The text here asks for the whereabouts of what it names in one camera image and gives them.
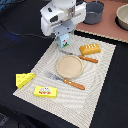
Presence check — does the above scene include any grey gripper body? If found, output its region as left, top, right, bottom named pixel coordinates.
left=40, top=5, right=86, bottom=36

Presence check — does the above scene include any light blue milk carton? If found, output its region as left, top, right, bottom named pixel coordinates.
left=56, top=33, right=69, bottom=48

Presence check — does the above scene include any orange toy bread loaf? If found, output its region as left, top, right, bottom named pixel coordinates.
left=80, top=43, right=101, bottom=55

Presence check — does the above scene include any yellow toy cheese wedge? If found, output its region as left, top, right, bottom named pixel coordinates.
left=16, top=73, right=35, bottom=89

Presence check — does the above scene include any yellow toy butter box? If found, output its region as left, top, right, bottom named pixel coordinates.
left=34, top=86, right=57, bottom=98

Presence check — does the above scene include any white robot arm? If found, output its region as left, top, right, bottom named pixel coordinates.
left=40, top=0, right=86, bottom=37

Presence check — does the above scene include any grey toy stock pot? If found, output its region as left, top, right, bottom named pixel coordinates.
left=84, top=0, right=104, bottom=25

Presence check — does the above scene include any round wooden plate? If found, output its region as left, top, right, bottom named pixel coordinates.
left=56, top=55, right=83, bottom=79

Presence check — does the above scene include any pink toy stove board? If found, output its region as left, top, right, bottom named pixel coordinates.
left=76, top=0, right=128, bottom=43

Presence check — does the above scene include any beige woven placemat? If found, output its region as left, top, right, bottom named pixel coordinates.
left=14, top=35, right=115, bottom=128

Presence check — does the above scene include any beige toy bowl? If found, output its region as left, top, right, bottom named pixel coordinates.
left=116, top=4, right=128, bottom=30

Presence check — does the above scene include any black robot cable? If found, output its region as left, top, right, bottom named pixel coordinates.
left=0, top=19, right=54, bottom=40

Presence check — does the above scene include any wooden handled toy knife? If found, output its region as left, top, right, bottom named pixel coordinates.
left=59, top=49, right=98, bottom=63

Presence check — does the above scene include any wooden handled toy fork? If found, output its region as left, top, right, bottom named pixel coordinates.
left=45, top=72, right=85, bottom=90

